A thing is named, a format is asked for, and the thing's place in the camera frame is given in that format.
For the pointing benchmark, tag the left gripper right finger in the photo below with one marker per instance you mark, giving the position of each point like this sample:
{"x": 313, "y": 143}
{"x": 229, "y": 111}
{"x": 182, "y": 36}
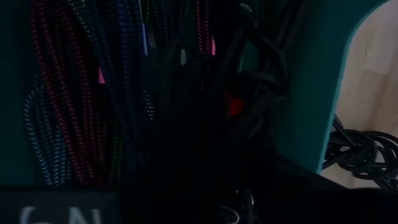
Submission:
{"x": 280, "y": 174}

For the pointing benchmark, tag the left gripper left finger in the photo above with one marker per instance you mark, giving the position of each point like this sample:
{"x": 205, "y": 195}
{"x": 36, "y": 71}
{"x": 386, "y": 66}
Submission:
{"x": 161, "y": 165}

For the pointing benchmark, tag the teal plastic bin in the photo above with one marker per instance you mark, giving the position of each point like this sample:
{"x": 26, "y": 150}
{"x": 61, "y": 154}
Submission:
{"x": 304, "y": 109}

